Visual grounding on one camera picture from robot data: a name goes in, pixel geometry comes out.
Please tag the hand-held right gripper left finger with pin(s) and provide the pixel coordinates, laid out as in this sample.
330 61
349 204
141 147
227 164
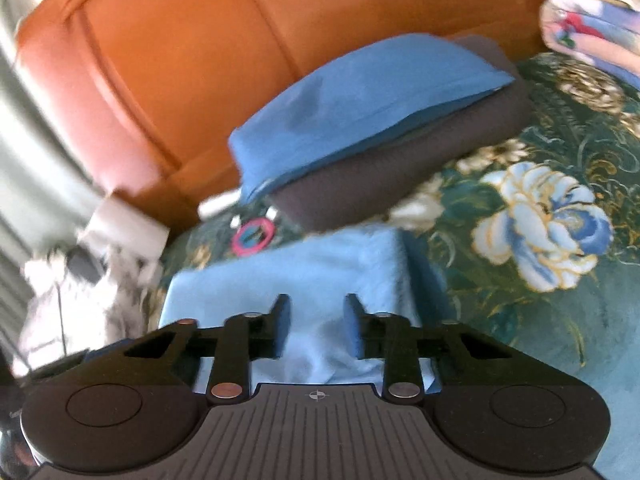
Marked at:
285 327

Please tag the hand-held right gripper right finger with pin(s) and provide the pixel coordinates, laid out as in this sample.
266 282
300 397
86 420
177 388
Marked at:
351 330

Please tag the light blue soft garment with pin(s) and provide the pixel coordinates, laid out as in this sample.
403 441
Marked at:
325 270

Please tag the small white tube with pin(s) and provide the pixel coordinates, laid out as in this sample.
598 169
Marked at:
217 205

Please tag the green floral bedspread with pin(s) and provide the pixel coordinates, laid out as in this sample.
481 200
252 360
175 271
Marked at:
500 270

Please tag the dark brown pillow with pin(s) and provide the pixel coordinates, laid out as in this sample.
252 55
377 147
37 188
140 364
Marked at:
400 170

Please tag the white nightstand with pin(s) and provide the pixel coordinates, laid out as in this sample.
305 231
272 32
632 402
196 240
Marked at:
130 230

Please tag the white crumpled cloth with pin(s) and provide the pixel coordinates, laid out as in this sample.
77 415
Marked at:
100 310

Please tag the blue pillow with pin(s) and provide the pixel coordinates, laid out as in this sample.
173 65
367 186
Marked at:
360 100

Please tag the grey curtain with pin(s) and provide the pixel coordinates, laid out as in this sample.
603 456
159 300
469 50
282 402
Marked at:
40 160

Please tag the folded colourful floral quilt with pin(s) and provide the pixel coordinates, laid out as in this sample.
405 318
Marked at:
590 30

